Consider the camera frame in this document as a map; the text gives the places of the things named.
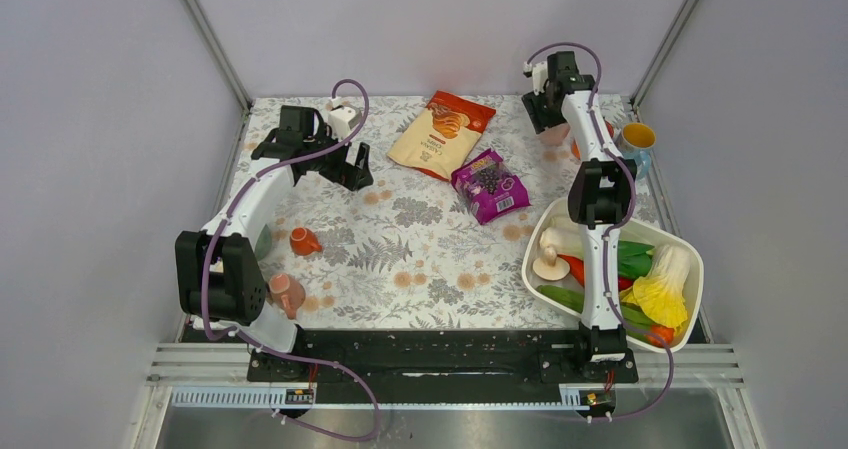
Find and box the white oval vegetable basin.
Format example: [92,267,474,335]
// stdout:
[521,197,704,352]

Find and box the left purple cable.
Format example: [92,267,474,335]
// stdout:
[200,78,383,443]

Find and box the blue mug yellow inside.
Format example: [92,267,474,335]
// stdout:
[615,122,657,180]

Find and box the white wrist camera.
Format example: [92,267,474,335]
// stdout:
[522,61,548,95]
[326,97,362,140]

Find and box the toy red chili pepper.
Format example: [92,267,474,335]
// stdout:
[618,276,634,292]

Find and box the toy mushroom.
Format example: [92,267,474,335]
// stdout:
[532,246,570,281]

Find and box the orange mug black handle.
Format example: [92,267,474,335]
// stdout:
[570,121,617,162]

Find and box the toy cucumber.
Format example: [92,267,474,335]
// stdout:
[536,285,659,342]

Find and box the small orange red cup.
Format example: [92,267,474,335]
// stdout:
[289,227,323,256]

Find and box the purple snack bag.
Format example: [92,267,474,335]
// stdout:
[450,149,531,225]

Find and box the light pink mug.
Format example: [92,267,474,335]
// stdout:
[537,123,571,146]

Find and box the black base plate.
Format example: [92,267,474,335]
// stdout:
[247,329,639,406]

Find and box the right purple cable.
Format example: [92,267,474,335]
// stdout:
[526,41,677,425]

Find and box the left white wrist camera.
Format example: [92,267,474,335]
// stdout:
[326,97,362,140]

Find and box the toy carrot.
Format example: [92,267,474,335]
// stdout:
[559,254,586,287]

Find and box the toy yellow napa cabbage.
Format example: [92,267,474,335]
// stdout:
[621,244,690,330]

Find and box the floral table cloth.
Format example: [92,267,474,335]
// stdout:
[259,95,578,329]

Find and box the toy small tomato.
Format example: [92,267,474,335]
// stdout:
[645,325,675,348]

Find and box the green round mug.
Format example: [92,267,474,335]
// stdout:
[254,225,273,260]

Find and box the small salmon pink mug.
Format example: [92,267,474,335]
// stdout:
[269,273,306,320]

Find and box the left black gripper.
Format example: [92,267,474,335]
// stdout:
[304,122,372,190]

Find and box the purple cable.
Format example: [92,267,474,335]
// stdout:
[526,41,677,425]
[200,78,383,443]

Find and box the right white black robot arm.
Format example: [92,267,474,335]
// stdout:
[521,42,636,381]

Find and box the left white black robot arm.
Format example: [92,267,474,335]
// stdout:
[175,104,373,380]

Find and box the toy bok choy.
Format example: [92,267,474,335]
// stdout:
[539,216,654,280]

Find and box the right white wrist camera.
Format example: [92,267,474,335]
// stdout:
[522,61,548,95]

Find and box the orange cassava chips bag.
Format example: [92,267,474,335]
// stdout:
[388,91,496,181]

